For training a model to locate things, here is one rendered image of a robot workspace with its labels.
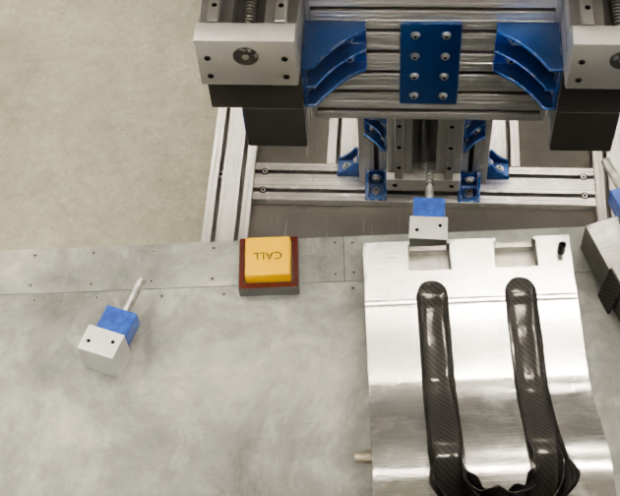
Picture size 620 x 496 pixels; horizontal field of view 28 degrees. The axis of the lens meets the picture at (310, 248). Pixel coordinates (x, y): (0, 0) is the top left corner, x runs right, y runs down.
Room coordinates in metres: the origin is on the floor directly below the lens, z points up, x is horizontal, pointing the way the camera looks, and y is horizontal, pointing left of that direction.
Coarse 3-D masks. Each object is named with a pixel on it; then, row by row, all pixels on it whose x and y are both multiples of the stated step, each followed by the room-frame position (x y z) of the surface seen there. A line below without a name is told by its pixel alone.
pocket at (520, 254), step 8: (496, 248) 0.83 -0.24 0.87; (504, 248) 0.83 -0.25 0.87; (512, 248) 0.83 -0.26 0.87; (520, 248) 0.83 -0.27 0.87; (528, 248) 0.83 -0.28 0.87; (496, 256) 0.83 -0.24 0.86; (504, 256) 0.83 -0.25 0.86; (512, 256) 0.82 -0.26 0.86; (520, 256) 0.82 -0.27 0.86; (528, 256) 0.82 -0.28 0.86; (536, 256) 0.81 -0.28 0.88; (496, 264) 0.82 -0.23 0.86; (504, 264) 0.81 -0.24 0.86; (512, 264) 0.81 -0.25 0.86; (520, 264) 0.81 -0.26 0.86; (528, 264) 0.81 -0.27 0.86; (536, 264) 0.80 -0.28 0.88
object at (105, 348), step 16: (128, 304) 0.83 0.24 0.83; (112, 320) 0.80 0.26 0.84; (128, 320) 0.80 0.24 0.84; (96, 336) 0.77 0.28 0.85; (112, 336) 0.77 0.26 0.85; (128, 336) 0.78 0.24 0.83; (80, 352) 0.76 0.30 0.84; (96, 352) 0.75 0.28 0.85; (112, 352) 0.75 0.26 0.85; (128, 352) 0.77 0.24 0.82; (96, 368) 0.75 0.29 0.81; (112, 368) 0.74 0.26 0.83
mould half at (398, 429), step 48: (480, 240) 0.84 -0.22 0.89; (384, 288) 0.78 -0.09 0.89; (480, 288) 0.77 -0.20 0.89; (576, 288) 0.75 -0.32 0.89; (384, 336) 0.72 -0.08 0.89; (480, 336) 0.70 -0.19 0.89; (576, 336) 0.69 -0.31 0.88; (384, 384) 0.65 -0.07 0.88; (480, 384) 0.64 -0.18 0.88; (576, 384) 0.63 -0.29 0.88; (384, 432) 0.58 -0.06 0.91; (480, 432) 0.56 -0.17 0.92; (576, 432) 0.55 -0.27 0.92; (384, 480) 0.51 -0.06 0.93; (480, 480) 0.50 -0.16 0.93
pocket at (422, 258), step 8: (408, 248) 0.84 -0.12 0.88; (416, 248) 0.84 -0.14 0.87; (424, 248) 0.84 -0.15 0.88; (432, 248) 0.84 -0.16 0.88; (440, 248) 0.84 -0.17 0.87; (448, 248) 0.84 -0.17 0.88; (408, 256) 0.84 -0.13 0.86; (416, 256) 0.84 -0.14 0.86; (424, 256) 0.84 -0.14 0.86; (432, 256) 0.84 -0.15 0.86; (440, 256) 0.84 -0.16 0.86; (448, 256) 0.83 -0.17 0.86; (408, 264) 0.83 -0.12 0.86; (416, 264) 0.83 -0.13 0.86; (424, 264) 0.83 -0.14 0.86; (432, 264) 0.83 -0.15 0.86; (440, 264) 0.82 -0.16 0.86; (448, 264) 0.82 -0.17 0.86
